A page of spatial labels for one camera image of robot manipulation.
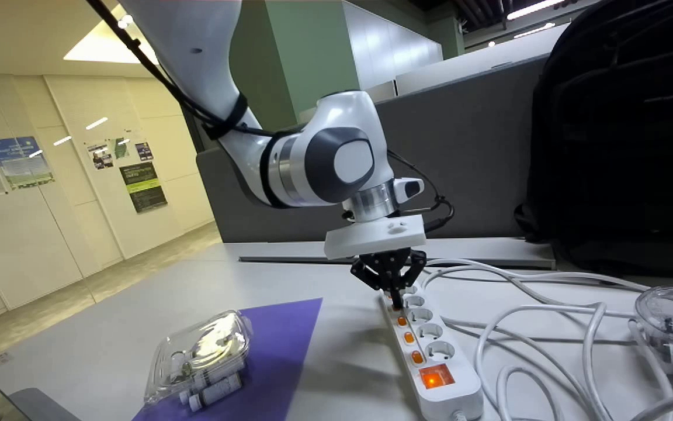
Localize gripper body with white flange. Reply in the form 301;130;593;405
323;216;431;274

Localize long white cable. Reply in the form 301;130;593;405
422;260;652;298

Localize black backpack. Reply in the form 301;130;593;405
514;0;673;280

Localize blue green wall poster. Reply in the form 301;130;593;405
0;135;57;191

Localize white power strip orange switches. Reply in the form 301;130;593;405
375;283;486;421

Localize dark wall poster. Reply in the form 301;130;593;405
119;159;170;215

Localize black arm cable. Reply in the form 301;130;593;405
86;0;308;145

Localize square ceiling light panel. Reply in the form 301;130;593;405
64;1;162;70

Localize white marker pen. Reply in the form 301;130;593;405
195;371;245;406

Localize clear plastic container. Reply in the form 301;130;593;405
146;308;256;413

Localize thick white power cord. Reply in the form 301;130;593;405
472;298;613;421

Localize green pillar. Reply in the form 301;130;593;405
230;0;365;135

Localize thin white cable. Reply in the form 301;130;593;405
437;310;638;347

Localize purple mat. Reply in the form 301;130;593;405
132;297;325;421

